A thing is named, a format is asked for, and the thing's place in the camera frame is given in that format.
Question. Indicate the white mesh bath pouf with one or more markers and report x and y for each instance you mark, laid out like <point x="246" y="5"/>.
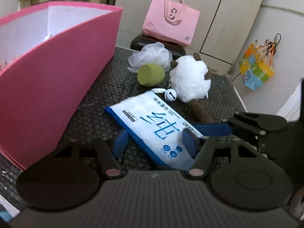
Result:
<point x="151" y="53"/>

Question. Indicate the white plush toy brown ears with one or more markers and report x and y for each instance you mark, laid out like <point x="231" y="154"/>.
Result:
<point x="190" y="77"/>

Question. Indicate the black woven table mat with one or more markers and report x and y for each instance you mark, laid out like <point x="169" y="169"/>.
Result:
<point x="116" y="84"/>

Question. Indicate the beige wardrobe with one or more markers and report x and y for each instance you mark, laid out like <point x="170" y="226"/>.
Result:
<point x="215" y="29"/>

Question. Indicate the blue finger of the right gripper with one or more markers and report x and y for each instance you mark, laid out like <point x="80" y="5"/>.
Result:
<point x="210" y="129"/>

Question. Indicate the blue white wet wipes pack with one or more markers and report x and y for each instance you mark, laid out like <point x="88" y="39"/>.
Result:
<point x="156" y="128"/>

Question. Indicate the pink cardboard storage box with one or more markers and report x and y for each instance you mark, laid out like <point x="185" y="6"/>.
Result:
<point x="54" y="52"/>

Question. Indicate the green egg-shaped sponge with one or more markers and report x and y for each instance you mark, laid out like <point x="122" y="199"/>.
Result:
<point x="150" y="75"/>

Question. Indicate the colourful gift bag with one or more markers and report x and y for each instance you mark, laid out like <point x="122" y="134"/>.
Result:
<point x="257" y="63"/>

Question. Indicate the pink paper shopping bag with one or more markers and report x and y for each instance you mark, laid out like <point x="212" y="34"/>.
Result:
<point x="171" y="21"/>

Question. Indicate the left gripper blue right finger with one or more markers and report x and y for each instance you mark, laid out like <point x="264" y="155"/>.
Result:
<point x="192" y="143"/>

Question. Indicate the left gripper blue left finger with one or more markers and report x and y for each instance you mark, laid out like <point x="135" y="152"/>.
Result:
<point x="120" y="143"/>

